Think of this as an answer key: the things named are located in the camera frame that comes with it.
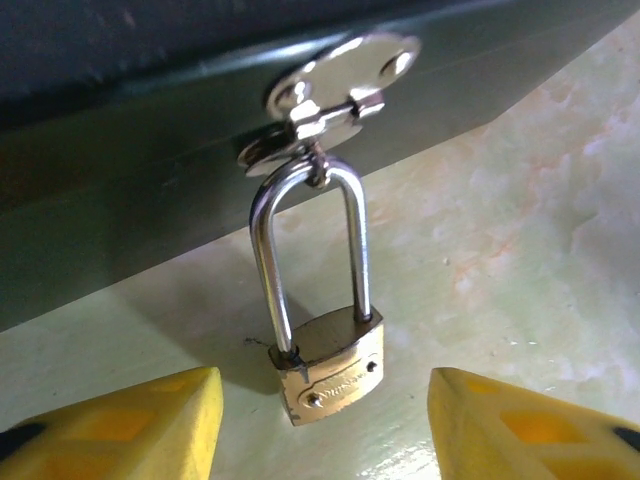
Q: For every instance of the silver hinged hasp plate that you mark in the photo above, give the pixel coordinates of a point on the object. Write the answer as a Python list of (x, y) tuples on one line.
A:
[(345, 70)]

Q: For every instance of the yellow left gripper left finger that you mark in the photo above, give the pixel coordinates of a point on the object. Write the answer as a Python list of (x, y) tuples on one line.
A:
[(150, 430)]

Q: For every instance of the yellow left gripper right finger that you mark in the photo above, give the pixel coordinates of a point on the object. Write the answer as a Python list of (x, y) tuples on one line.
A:
[(500, 435)]

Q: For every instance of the silver hasp staple plate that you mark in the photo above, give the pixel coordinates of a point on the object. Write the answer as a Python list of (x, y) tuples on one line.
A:
[(265, 155)]

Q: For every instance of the black metal box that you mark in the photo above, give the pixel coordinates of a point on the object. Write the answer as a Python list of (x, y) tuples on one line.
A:
[(125, 150)]

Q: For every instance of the brass padlock long steel shackle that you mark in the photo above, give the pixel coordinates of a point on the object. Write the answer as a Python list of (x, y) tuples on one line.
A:
[(330, 375)]

